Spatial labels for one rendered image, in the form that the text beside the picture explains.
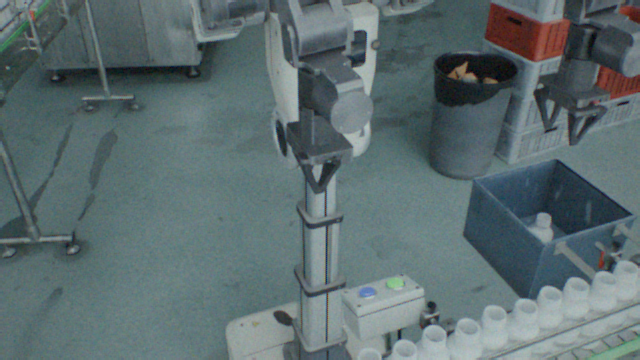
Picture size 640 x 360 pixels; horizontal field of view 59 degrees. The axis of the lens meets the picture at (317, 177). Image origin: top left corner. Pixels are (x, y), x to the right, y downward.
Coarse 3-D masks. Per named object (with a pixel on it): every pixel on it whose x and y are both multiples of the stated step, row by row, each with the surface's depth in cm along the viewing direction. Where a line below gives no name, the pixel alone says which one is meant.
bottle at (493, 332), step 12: (492, 312) 98; (504, 312) 96; (480, 324) 98; (492, 324) 95; (504, 324) 96; (480, 336) 97; (492, 336) 96; (504, 336) 97; (492, 348) 96; (504, 348) 98
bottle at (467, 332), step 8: (464, 320) 95; (472, 320) 95; (456, 328) 94; (464, 328) 96; (472, 328) 95; (448, 336) 98; (456, 336) 94; (464, 336) 92; (472, 336) 92; (448, 344) 96; (456, 344) 95; (464, 344) 93; (472, 344) 93; (480, 344) 96; (456, 352) 94; (464, 352) 94; (472, 352) 94; (480, 352) 95
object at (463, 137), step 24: (480, 72) 328; (504, 72) 317; (456, 96) 298; (480, 96) 294; (504, 96) 299; (432, 120) 326; (456, 120) 306; (480, 120) 303; (432, 144) 332; (456, 144) 315; (480, 144) 313; (456, 168) 325; (480, 168) 326
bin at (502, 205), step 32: (544, 160) 173; (480, 192) 164; (512, 192) 176; (544, 192) 182; (576, 192) 170; (480, 224) 167; (512, 224) 153; (576, 224) 173; (608, 224) 149; (512, 256) 156; (544, 256) 145; (576, 256) 141; (512, 288) 159
